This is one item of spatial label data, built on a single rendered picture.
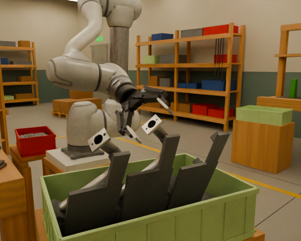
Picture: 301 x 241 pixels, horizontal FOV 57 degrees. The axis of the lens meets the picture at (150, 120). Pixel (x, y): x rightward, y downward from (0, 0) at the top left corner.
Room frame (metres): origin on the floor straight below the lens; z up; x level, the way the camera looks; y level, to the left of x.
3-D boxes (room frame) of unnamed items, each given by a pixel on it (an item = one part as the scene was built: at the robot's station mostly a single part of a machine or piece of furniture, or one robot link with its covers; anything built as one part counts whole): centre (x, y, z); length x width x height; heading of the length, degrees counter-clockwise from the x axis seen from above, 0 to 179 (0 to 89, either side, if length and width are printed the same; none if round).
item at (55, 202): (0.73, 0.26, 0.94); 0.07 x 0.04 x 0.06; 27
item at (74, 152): (1.46, 0.38, 0.91); 0.22 x 0.18 x 0.06; 35
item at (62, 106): (7.93, 2.09, 0.37); 1.20 x 0.80 x 0.74; 139
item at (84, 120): (1.45, 0.35, 1.05); 0.18 x 0.16 x 0.22; 115
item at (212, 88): (6.99, -0.77, 1.10); 3.01 x 0.55 x 2.20; 41
